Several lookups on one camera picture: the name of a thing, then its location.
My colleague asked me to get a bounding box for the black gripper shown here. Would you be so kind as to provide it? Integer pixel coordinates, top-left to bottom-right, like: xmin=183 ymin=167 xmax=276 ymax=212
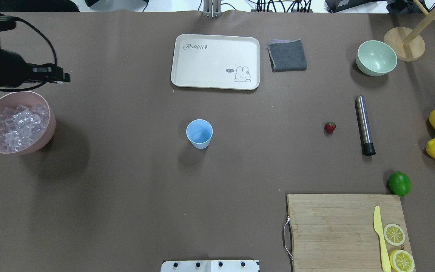
xmin=0 ymin=49 xmax=71 ymax=88

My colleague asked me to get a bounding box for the pile of clear ice cubes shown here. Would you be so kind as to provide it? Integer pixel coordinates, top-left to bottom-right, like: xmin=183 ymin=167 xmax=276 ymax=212
xmin=0 ymin=104 xmax=49 ymax=153

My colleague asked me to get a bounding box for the light blue plastic cup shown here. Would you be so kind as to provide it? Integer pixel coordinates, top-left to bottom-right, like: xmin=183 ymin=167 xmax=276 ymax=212
xmin=186 ymin=119 xmax=213 ymax=149

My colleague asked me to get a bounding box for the pink bowl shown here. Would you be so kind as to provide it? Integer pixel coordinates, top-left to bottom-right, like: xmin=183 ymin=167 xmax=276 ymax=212
xmin=0 ymin=91 xmax=56 ymax=155

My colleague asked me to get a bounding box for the cream rabbit tray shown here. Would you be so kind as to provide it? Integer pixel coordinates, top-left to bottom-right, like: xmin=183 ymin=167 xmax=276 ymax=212
xmin=170 ymin=33 xmax=260 ymax=91

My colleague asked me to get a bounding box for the grey folded cloth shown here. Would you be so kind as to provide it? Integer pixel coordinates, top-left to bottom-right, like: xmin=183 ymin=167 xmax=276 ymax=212
xmin=267 ymin=39 xmax=308 ymax=72

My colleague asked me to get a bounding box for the red strawberry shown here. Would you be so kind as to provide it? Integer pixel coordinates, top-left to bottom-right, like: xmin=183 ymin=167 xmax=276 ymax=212
xmin=324 ymin=122 xmax=336 ymax=134

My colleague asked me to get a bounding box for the wooden cutting board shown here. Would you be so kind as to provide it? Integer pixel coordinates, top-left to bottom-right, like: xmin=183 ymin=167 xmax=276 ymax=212
xmin=285 ymin=193 xmax=407 ymax=272

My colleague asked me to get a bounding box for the mint green bowl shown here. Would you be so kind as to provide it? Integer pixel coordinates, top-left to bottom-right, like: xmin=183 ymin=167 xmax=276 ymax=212
xmin=355 ymin=40 xmax=398 ymax=76

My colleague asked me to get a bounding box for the steel muddler black tip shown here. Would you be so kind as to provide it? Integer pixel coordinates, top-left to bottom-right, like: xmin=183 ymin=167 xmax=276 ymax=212
xmin=355 ymin=95 xmax=376 ymax=156

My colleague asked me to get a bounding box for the wooden mug tree stand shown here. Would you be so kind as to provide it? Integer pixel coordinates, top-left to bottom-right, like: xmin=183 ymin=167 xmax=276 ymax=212
xmin=384 ymin=0 xmax=435 ymax=62

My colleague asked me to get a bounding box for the yellow plastic knife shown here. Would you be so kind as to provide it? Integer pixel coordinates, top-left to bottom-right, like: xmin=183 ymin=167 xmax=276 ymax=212
xmin=373 ymin=206 xmax=392 ymax=272

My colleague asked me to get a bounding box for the green lime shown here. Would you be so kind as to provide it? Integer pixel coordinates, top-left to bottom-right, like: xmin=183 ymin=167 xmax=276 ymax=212
xmin=388 ymin=172 xmax=412 ymax=196

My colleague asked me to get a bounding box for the upper lemon half slice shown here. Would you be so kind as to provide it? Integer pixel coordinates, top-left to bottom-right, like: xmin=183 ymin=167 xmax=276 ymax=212
xmin=383 ymin=223 xmax=406 ymax=246

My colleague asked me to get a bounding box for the lemon half slice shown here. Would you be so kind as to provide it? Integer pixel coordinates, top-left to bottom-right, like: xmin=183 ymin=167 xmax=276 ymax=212
xmin=389 ymin=250 xmax=415 ymax=272
xmin=383 ymin=223 xmax=406 ymax=246

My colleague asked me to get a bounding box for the lower lemon half slice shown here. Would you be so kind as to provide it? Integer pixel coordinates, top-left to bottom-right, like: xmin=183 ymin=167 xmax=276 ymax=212
xmin=389 ymin=250 xmax=415 ymax=272

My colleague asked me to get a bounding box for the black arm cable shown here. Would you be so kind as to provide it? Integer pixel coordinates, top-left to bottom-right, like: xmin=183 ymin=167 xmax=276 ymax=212
xmin=0 ymin=17 xmax=58 ymax=92

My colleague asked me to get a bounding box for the aluminium frame post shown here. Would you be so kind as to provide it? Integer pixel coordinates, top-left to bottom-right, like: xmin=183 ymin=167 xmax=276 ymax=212
xmin=202 ymin=0 xmax=222 ymax=18

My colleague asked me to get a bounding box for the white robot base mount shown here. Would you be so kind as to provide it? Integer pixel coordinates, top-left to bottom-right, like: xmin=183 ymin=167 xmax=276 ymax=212
xmin=160 ymin=260 xmax=261 ymax=272

